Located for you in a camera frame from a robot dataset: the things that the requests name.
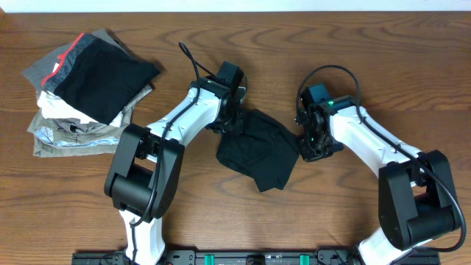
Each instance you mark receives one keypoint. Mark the folded black garment red trim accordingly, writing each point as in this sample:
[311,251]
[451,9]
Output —
[98,78]

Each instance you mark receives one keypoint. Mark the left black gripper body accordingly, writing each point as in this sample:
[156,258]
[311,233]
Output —
[231,123]

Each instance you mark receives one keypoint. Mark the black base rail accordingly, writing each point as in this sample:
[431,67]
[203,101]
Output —
[322,256]

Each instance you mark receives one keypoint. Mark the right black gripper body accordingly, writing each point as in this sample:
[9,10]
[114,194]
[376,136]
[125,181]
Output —
[313,146]

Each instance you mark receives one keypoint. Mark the folded khaki patterned garment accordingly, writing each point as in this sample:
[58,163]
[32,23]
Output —
[67,137]

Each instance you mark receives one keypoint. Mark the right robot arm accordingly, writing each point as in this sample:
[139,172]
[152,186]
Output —
[416,194]

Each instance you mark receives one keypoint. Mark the black shorts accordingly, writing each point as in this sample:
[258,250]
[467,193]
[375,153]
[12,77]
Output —
[266,151]

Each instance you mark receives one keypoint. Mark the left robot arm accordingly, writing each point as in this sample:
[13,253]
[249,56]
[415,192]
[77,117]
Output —
[144,174]

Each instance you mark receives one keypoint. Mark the folded white garment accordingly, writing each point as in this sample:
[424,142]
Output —
[53,107]

